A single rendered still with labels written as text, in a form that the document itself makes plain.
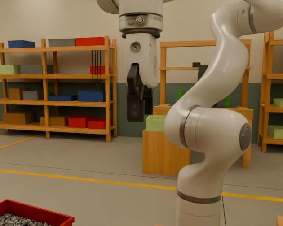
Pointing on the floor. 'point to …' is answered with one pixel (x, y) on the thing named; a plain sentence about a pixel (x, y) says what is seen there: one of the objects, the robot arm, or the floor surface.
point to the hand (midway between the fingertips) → (140, 113)
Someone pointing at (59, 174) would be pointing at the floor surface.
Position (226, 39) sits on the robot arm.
